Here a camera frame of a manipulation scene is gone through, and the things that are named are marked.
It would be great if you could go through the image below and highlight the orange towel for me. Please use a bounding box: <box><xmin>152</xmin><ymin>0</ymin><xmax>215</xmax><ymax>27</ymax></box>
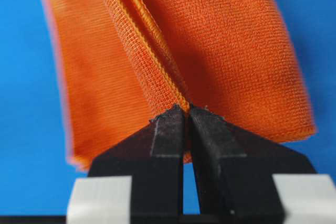
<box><xmin>42</xmin><ymin>0</ymin><xmax>316</xmax><ymax>170</ymax></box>

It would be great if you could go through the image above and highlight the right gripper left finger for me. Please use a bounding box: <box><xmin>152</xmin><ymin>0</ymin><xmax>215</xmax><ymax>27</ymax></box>
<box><xmin>88</xmin><ymin>104</ymin><xmax>185</xmax><ymax>223</ymax></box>

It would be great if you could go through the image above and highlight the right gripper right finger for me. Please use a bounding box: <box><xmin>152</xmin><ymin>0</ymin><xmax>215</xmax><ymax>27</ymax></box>
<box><xmin>190</xmin><ymin>106</ymin><xmax>315</xmax><ymax>223</ymax></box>

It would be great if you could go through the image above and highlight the blue table cloth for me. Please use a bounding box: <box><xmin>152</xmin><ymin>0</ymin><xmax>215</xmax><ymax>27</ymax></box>
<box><xmin>1</xmin><ymin>0</ymin><xmax>335</xmax><ymax>216</ymax></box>

